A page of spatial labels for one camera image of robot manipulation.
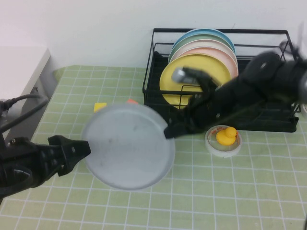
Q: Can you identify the green checked tablecloth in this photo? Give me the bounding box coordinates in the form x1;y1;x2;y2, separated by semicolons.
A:
0;65;307;230

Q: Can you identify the black wire dish rack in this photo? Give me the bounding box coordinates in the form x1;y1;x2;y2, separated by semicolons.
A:
141;28;307;134

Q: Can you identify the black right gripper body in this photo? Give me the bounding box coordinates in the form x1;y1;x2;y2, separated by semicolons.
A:
188;76;263;131

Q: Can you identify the white side table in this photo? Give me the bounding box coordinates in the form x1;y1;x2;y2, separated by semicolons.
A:
0;45;59;144

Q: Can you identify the grey round plate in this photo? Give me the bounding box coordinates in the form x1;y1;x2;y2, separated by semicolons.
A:
81;103;177;192

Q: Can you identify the yellow round plate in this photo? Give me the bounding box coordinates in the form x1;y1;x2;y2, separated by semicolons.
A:
159;53;233;111

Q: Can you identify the yellow cube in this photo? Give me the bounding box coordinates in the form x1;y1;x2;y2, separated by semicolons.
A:
93;102;108;113

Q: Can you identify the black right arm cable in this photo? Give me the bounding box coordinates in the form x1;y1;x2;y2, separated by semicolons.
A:
279;23;307;63

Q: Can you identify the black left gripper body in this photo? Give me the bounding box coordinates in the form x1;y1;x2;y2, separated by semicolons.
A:
0;136;66;189

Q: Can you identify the cream round plate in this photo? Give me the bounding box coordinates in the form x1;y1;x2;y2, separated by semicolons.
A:
167;39;238;66

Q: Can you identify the blue round plate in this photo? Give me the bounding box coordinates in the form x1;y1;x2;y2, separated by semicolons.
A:
171;28;236;55

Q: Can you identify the pale green round plate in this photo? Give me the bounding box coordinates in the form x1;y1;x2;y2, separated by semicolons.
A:
167;33;236;64

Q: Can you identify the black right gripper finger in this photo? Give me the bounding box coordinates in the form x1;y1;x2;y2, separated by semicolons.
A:
164;121;204;139

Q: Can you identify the yellow rubber duck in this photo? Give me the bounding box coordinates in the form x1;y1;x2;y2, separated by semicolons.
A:
215;126;238;146

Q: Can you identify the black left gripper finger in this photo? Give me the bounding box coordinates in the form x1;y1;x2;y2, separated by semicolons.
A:
47;135;92;160
57;155;83;177

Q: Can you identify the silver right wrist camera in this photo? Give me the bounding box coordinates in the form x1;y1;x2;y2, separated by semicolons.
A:
171;68;216;95

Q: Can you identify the pink round plate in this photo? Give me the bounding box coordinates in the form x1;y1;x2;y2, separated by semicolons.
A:
176;46;239;79

